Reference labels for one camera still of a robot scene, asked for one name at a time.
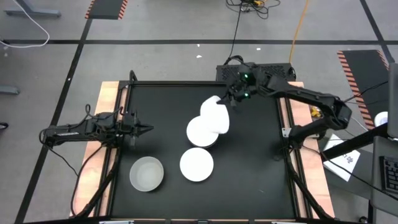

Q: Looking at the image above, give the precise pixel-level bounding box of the white plate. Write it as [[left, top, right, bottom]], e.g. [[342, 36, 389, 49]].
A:
[[179, 147, 215, 182]]

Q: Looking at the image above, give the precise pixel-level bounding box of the black diagonal bar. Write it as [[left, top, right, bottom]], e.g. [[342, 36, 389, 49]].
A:
[[322, 123, 389, 161]]

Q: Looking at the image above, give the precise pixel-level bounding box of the grey desk foot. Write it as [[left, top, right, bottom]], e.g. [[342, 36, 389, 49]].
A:
[[0, 86, 20, 96], [4, 0, 62, 19]]

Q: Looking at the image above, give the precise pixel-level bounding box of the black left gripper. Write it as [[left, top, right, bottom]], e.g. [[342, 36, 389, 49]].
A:
[[119, 110, 155, 147]]

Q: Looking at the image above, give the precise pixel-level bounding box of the black computer case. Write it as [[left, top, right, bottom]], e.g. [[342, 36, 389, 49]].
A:
[[216, 63, 297, 83]]

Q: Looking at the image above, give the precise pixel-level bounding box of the tangled black cable bundle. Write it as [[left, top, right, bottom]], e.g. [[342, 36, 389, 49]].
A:
[[226, 0, 281, 20]]

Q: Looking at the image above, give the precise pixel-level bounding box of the yellow cable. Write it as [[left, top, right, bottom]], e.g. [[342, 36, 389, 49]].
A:
[[288, 0, 311, 65]]

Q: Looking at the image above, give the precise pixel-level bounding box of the grey desk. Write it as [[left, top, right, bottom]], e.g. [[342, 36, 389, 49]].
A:
[[369, 136, 398, 215]]

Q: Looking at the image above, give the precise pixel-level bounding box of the large hazard-striped black mat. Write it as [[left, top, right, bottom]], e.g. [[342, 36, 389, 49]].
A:
[[337, 49, 390, 131]]

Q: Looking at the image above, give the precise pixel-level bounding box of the black table frame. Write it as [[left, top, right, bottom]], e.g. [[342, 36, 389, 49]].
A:
[[70, 70, 336, 224]]

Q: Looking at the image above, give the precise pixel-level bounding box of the white floor cable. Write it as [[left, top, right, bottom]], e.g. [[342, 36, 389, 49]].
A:
[[0, 0, 50, 49]]

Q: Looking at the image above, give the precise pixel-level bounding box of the white paper sheet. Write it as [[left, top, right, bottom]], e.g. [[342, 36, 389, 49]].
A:
[[323, 133, 361, 182]]

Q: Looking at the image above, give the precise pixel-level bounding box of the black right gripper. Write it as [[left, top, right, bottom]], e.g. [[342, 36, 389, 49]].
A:
[[217, 63, 261, 108]]

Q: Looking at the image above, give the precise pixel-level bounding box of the white cup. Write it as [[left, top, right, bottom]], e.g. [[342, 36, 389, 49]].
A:
[[374, 111, 389, 128]]

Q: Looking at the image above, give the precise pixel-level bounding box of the black power cable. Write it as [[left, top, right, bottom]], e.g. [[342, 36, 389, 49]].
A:
[[223, 4, 245, 66]]

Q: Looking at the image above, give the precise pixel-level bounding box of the grey monitor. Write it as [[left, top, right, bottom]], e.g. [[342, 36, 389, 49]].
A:
[[387, 62, 398, 139]]

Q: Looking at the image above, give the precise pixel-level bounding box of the black keyboard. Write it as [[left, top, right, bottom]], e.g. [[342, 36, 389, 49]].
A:
[[379, 155, 398, 195]]

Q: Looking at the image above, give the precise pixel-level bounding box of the small hazard-striped black mat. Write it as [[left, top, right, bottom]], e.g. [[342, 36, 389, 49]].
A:
[[85, 0, 129, 21]]

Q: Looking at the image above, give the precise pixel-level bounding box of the wooden table side board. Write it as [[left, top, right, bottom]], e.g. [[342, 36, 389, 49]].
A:
[[70, 81, 128, 218], [278, 81, 336, 218]]

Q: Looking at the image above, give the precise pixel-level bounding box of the light grey bowl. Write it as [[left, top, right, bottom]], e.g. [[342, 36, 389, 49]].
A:
[[129, 156, 165, 192]]

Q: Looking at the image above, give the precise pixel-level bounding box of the black corrugated cable conduit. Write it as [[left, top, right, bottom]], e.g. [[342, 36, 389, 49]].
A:
[[284, 154, 332, 220], [74, 146, 122, 218]]

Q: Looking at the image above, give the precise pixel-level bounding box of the thin black desk cable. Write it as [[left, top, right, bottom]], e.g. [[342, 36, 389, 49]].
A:
[[343, 80, 389, 103]]

